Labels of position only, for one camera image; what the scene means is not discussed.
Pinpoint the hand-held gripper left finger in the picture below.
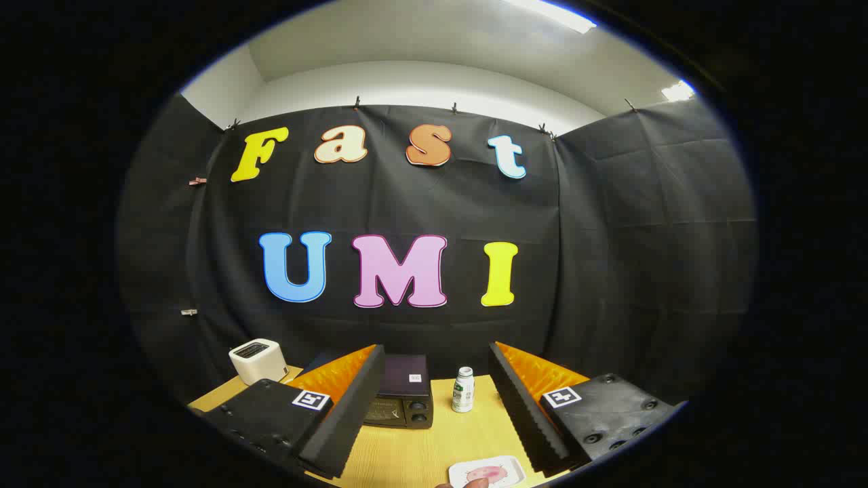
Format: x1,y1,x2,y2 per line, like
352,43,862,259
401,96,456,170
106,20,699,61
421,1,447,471
193,344,386,480

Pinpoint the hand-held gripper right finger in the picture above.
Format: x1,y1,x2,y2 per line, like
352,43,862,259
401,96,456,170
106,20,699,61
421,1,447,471
488,341,686,475

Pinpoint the white square plate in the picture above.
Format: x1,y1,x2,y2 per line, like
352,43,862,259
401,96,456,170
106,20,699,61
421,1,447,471
448,455,527,488

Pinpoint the black toaster oven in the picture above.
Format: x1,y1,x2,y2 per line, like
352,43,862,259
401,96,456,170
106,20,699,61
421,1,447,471
363,354,435,430

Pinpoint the white bread toaster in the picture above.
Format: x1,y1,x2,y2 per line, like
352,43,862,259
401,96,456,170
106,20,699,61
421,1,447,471
229,338,290,386

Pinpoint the white green drink bottle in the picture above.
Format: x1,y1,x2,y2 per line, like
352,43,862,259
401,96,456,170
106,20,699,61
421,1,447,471
452,367,476,413

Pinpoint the black backdrop cloth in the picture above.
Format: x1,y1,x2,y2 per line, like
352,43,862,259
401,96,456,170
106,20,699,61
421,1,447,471
117,95,759,407

